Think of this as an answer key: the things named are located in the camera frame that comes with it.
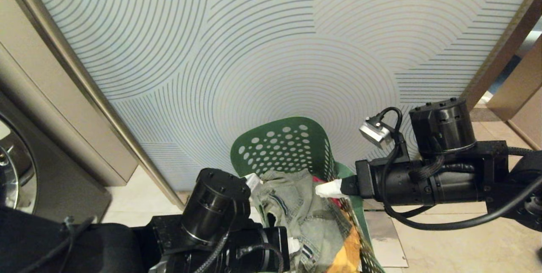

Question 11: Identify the beige wooden furniture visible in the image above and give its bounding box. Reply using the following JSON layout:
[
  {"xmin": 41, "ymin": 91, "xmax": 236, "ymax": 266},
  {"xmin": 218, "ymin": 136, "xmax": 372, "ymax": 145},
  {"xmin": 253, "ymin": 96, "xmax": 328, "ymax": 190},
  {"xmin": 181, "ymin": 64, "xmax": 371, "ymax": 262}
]
[{"xmin": 486, "ymin": 47, "xmax": 542, "ymax": 150}]

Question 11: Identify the beige cabinet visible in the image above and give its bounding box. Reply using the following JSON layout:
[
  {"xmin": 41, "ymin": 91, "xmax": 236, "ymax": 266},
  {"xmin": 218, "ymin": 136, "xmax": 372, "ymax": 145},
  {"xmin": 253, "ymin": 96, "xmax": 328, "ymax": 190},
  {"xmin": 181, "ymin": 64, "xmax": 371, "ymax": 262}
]
[{"xmin": 0, "ymin": 0, "xmax": 138, "ymax": 187}]

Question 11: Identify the grey washing machine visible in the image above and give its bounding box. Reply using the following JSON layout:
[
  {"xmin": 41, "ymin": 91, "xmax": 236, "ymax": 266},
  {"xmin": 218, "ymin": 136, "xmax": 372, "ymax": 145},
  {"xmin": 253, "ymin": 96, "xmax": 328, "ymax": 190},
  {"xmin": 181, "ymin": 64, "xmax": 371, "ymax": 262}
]
[{"xmin": 0, "ymin": 91, "xmax": 112, "ymax": 223}]

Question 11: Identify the black cable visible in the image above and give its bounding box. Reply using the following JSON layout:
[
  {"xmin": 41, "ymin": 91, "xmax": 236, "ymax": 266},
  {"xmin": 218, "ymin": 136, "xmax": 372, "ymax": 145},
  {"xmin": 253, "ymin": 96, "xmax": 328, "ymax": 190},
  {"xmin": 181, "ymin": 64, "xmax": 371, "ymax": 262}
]
[{"xmin": 380, "ymin": 146, "xmax": 542, "ymax": 231}]

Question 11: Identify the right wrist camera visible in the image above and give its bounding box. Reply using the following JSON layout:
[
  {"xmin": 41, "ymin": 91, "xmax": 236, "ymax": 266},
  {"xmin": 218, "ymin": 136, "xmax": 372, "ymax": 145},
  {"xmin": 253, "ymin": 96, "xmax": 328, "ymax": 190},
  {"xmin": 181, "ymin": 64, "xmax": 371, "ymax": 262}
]
[{"xmin": 359, "ymin": 108, "xmax": 410, "ymax": 161}]

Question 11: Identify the chrome washer door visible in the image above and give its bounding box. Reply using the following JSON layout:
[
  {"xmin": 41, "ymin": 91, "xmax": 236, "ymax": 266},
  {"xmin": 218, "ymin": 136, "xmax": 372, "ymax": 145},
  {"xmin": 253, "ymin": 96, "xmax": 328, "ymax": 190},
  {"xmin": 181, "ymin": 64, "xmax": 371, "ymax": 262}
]
[{"xmin": 0, "ymin": 114, "xmax": 38, "ymax": 215}]

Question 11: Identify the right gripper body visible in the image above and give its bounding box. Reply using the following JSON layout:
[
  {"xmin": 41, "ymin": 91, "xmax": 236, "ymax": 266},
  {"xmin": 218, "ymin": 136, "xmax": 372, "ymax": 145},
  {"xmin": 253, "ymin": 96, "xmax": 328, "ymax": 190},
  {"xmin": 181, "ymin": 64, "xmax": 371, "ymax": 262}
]
[{"xmin": 355, "ymin": 159, "xmax": 482, "ymax": 206}]

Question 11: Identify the green plastic laundry basket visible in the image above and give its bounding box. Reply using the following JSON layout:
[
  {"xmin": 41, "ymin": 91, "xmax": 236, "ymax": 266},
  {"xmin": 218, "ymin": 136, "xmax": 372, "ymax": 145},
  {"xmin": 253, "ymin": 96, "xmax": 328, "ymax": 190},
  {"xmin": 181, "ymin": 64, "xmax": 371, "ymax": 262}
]
[{"xmin": 230, "ymin": 116, "xmax": 386, "ymax": 273}]

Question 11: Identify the orange garment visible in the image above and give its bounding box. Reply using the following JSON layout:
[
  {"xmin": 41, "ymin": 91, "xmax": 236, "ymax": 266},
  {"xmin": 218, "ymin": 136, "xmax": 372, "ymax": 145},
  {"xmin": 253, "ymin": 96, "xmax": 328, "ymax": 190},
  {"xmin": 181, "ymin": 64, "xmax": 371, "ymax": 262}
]
[{"xmin": 325, "ymin": 221, "xmax": 361, "ymax": 273}]

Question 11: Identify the metal floor plate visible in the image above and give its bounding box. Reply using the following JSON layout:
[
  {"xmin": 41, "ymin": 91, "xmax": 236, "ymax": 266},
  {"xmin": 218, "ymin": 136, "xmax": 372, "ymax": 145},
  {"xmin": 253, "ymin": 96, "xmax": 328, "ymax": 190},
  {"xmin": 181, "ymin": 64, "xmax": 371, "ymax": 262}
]
[{"xmin": 363, "ymin": 211, "xmax": 409, "ymax": 268}]

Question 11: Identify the grey-green garment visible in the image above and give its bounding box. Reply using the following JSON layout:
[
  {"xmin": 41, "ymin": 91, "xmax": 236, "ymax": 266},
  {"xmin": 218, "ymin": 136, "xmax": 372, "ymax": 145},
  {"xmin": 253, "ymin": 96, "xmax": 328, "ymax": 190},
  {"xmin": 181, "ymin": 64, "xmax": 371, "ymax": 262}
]
[{"xmin": 250, "ymin": 169, "xmax": 353, "ymax": 273}]

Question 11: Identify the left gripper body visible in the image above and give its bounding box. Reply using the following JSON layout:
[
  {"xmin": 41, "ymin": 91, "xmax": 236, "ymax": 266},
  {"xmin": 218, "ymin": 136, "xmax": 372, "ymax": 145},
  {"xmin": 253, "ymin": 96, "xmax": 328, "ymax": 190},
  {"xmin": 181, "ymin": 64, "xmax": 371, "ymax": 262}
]
[{"xmin": 224, "ymin": 226, "xmax": 291, "ymax": 273}]

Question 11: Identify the metal trim strip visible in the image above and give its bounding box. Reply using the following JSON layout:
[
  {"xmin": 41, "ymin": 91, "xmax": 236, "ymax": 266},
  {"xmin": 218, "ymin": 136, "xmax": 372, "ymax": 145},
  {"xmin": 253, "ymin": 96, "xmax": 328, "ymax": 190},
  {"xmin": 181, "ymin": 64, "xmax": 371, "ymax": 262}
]
[{"xmin": 0, "ymin": 0, "xmax": 188, "ymax": 211}]

